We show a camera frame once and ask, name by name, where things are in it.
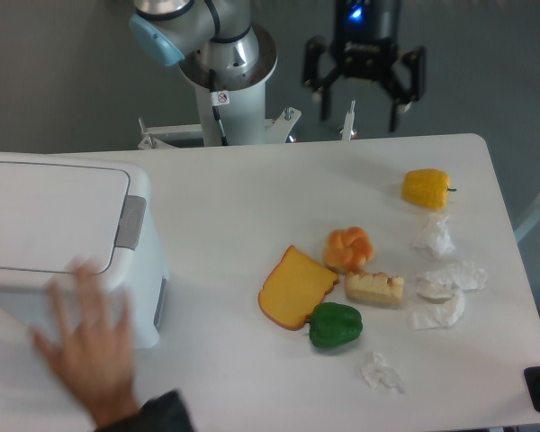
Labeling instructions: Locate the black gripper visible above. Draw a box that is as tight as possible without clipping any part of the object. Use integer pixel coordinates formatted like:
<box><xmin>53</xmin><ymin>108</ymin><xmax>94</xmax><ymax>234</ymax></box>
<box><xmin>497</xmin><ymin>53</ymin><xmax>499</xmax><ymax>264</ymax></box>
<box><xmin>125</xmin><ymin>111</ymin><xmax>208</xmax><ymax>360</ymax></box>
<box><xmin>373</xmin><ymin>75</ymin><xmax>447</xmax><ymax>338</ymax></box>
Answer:
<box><xmin>301</xmin><ymin>1</ymin><xmax>427</xmax><ymax>132</ymax></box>

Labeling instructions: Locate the white trash can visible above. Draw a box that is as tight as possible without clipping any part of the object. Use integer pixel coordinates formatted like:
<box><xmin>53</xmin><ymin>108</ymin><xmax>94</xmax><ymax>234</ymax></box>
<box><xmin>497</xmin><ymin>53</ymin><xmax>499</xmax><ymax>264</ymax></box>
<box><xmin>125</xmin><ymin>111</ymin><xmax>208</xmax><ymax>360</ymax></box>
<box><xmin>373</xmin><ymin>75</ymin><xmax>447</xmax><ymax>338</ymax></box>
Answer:
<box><xmin>0</xmin><ymin>152</ymin><xmax>169</xmax><ymax>348</ymax></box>

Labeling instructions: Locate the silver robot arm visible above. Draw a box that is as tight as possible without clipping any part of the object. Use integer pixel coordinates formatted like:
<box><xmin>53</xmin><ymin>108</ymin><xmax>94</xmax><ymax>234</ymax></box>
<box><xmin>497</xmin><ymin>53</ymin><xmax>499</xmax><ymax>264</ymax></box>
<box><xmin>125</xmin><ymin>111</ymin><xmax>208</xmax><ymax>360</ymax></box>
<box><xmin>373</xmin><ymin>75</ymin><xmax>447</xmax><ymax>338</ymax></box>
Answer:
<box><xmin>130</xmin><ymin>1</ymin><xmax>426</xmax><ymax>131</ymax></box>

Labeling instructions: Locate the dark sleeved forearm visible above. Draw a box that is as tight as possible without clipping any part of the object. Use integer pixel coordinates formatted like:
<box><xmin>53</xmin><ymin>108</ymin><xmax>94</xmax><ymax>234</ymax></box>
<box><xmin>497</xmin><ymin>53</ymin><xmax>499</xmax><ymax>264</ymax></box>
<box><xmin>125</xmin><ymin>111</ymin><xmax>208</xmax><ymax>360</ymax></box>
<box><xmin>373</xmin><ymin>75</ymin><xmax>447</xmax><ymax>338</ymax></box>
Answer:
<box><xmin>96</xmin><ymin>391</ymin><xmax>194</xmax><ymax>432</ymax></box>

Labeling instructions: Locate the person's hand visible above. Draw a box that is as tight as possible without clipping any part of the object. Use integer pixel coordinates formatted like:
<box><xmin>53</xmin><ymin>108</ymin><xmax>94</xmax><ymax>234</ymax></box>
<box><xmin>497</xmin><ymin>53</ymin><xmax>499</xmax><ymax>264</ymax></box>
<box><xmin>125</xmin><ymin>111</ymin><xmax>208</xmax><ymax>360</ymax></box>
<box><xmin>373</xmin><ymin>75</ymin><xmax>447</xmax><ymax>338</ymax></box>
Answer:
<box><xmin>31</xmin><ymin>262</ymin><xmax>140</xmax><ymax>428</ymax></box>

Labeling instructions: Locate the yellow toy bell pepper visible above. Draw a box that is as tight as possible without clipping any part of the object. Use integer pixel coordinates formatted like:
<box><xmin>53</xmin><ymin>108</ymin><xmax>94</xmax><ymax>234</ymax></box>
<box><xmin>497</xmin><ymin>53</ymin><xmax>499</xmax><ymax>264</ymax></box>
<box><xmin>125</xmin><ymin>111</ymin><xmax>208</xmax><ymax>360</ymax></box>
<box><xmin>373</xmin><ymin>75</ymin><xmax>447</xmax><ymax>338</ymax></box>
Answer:
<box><xmin>401</xmin><ymin>168</ymin><xmax>456</xmax><ymax>211</ymax></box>

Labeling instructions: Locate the orange knotted toy bun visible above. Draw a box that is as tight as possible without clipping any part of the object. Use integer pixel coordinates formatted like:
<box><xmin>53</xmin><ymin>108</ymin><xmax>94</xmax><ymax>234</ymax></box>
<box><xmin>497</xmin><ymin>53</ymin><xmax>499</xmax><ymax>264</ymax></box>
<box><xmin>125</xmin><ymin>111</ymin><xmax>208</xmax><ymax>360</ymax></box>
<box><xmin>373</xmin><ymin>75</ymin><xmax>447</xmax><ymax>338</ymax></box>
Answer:
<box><xmin>322</xmin><ymin>227</ymin><xmax>375</xmax><ymax>275</ymax></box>

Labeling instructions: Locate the crumpled white tissue upper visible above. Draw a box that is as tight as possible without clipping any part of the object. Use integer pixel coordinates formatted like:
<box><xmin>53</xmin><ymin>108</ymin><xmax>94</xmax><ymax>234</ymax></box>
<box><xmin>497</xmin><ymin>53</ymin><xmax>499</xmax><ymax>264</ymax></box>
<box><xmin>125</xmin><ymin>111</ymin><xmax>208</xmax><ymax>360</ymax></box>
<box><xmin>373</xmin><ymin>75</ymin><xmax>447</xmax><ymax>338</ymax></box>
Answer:
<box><xmin>412</xmin><ymin>214</ymin><xmax>455</xmax><ymax>261</ymax></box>

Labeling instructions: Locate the pale toy bread loaf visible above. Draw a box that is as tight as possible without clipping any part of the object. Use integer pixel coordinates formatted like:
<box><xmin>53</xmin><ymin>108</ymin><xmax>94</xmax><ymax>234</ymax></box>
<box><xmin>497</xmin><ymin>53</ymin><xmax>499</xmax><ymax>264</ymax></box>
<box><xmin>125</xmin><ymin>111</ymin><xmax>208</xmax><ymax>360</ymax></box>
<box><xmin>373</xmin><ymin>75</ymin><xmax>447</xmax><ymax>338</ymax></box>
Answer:
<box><xmin>345</xmin><ymin>271</ymin><xmax>405</xmax><ymax>306</ymax></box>

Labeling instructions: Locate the crumpled white tissue middle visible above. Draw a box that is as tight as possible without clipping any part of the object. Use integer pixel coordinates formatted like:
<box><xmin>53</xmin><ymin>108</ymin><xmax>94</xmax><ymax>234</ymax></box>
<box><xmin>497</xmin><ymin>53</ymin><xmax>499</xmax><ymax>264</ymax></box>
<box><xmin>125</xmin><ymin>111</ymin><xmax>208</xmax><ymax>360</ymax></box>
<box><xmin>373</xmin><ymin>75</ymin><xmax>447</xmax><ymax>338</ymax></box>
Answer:
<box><xmin>416</xmin><ymin>261</ymin><xmax>488</xmax><ymax>292</ymax></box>

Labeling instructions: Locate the toy bread slice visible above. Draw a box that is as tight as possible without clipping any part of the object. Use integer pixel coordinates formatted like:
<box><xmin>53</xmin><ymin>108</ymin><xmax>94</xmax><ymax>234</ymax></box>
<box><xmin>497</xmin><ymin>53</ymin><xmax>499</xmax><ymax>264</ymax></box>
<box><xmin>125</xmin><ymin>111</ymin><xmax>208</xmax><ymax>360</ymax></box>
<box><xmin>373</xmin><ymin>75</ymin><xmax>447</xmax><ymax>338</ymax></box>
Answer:
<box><xmin>257</xmin><ymin>245</ymin><xmax>338</xmax><ymax>330</ymax></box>

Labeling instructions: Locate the crumpled white tissue lower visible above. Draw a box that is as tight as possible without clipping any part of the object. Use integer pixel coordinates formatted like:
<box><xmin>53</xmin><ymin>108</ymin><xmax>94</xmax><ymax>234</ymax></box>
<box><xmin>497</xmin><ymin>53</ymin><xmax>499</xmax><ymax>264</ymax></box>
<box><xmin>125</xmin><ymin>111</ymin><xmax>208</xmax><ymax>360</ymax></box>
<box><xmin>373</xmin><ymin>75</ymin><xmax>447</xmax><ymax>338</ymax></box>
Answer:
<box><xmin>409</xmin><ymin>282</ymin><xmax>465</xmax><ymax>330</ymax></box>

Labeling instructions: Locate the green toy bell pepper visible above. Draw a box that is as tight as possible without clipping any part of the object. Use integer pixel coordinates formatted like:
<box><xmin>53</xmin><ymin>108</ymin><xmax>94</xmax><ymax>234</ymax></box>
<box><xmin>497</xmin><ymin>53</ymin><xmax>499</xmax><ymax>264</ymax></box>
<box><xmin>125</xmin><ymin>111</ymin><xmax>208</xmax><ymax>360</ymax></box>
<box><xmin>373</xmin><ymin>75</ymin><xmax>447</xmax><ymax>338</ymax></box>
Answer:
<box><xmin>308</xmin><ymin>302</ymin><xmax>364</xmax><ymax>349</ymax></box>

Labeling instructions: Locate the small crumpled white tissue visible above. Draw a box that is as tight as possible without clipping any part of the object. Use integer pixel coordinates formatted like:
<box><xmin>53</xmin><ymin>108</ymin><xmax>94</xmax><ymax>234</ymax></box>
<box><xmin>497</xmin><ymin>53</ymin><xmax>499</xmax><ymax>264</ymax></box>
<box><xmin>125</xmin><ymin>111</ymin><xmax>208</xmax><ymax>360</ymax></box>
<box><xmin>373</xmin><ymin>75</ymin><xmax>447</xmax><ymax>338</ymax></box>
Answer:
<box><xmin>360</xmin><ymin>351</ymin><xmax>405</xmax><ymax>392</ymax></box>

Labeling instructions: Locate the white post with red base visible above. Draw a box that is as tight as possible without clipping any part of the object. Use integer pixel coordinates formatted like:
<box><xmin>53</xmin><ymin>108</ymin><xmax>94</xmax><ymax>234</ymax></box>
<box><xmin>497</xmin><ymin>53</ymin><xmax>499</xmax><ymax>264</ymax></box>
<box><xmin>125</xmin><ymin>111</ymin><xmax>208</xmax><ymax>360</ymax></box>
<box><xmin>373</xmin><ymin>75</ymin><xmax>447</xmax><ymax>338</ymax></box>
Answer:
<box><xmin>339</xmin><ymin>100</ymin><xmax>357</xmax><ymax>141</ymax></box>

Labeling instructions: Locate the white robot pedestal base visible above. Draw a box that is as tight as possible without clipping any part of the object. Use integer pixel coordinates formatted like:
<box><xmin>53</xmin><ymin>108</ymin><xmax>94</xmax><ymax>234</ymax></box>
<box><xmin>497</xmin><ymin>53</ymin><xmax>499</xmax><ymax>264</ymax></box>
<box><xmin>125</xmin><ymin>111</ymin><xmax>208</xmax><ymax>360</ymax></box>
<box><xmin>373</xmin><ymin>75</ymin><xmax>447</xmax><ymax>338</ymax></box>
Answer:
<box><xmin>180</xmin><ymin>23</ymin><xmax>277</xmax><ymax>147</ymax></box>

